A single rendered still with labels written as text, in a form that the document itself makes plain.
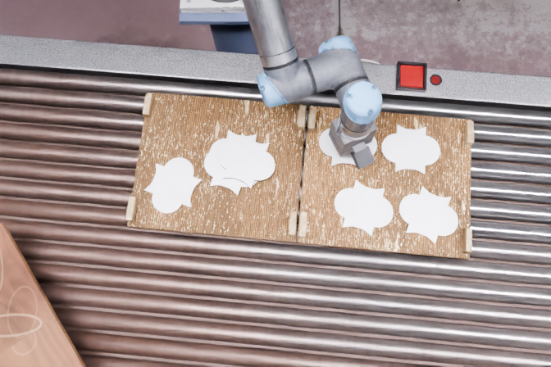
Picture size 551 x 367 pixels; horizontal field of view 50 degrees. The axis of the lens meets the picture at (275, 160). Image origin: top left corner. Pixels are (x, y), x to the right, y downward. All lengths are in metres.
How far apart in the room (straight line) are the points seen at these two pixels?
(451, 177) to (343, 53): 0.46
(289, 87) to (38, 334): 0.75
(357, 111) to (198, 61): 0.57
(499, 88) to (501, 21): 1.21
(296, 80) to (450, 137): 0.49
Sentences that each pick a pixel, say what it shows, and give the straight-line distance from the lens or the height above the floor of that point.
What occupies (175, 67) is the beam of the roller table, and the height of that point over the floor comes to 0.91.
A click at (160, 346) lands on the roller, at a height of 0.92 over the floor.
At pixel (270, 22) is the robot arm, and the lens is 1.16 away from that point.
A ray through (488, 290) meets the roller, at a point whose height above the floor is 0.92.
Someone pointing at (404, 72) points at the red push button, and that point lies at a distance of 1.57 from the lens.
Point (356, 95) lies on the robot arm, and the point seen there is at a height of 1.26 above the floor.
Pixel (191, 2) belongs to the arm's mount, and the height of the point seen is 0.90.
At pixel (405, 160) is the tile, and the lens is 1.47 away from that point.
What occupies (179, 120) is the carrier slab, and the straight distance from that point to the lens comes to 1.51.
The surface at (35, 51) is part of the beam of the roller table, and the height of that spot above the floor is 0.92.
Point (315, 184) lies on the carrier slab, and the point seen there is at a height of 0.94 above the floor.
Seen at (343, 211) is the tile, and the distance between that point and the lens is 1.42.
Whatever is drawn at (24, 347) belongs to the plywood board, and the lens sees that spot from 1.41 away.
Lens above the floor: 2.34
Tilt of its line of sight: 75 degrees down
